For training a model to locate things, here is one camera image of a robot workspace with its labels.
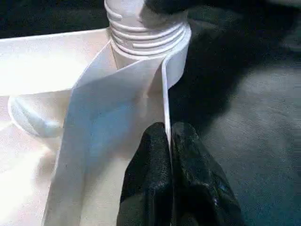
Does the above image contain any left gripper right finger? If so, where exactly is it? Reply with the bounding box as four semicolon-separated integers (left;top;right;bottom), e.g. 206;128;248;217
170;121;245;226

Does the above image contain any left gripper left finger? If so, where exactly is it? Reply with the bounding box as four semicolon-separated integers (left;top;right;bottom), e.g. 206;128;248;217
117;121;172;226

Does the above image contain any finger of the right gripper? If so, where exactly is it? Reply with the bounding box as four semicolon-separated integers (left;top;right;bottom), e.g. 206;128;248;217
145;0;194;15

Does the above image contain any white plastic table leg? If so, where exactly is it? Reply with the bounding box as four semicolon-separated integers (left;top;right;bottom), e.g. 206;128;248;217
103;0;190;57

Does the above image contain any white plastic table top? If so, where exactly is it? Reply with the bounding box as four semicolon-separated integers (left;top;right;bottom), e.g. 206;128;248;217
0;23;192;226

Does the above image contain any black work mat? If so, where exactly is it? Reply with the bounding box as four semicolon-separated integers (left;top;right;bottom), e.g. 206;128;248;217
0;0;301;226

